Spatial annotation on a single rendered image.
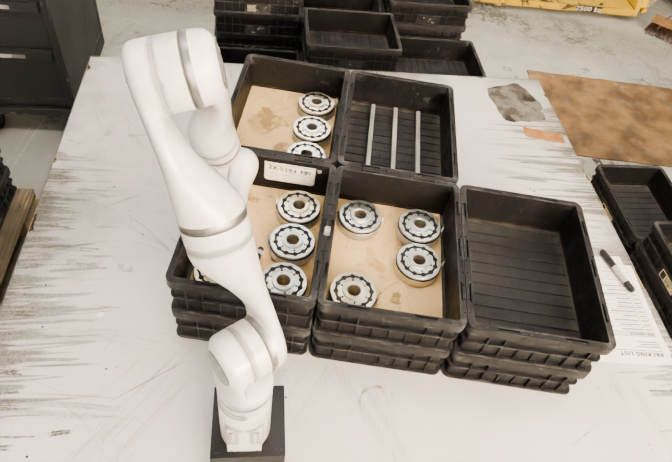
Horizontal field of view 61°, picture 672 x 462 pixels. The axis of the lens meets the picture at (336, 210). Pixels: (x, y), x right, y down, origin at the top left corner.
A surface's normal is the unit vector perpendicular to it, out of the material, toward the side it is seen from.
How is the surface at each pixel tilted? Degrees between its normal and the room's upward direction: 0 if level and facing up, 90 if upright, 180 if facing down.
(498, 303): 0
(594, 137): 0
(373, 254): 0
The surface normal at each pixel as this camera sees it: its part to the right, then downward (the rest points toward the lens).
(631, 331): 0.11, -0.66
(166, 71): 0.12, 0.22
